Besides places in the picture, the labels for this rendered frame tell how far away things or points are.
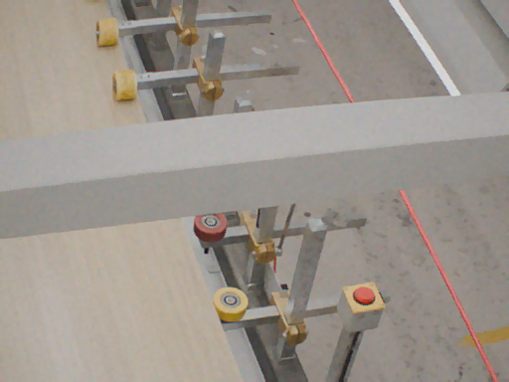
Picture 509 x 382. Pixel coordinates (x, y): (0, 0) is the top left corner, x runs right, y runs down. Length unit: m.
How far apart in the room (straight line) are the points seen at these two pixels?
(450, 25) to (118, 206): 0.47
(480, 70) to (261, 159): 0.36
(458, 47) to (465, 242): 3.29
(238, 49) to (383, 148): 4.18
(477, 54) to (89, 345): 1.71
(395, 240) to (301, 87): 0.86
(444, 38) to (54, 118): 2.15
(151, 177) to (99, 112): 2.45
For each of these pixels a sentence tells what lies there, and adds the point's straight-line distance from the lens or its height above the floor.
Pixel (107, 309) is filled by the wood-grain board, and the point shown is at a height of 0.90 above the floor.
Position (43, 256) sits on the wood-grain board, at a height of 0.90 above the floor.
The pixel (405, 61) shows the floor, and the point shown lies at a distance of 5.18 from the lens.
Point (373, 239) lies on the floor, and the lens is 4.33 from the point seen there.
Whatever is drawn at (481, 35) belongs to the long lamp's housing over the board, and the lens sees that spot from 1.15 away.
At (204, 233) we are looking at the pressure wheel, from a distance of 2.96.
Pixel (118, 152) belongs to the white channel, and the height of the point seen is 2.46.
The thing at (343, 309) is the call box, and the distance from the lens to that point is 2.47.
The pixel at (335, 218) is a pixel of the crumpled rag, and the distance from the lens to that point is 3.10.
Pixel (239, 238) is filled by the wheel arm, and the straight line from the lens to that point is 3.03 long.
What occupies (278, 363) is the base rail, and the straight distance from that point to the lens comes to 2.97.
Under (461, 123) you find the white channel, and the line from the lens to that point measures 0.90.
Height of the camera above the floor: 3.01
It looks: 43 degrees down
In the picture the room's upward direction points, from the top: 11 degrees clockwise
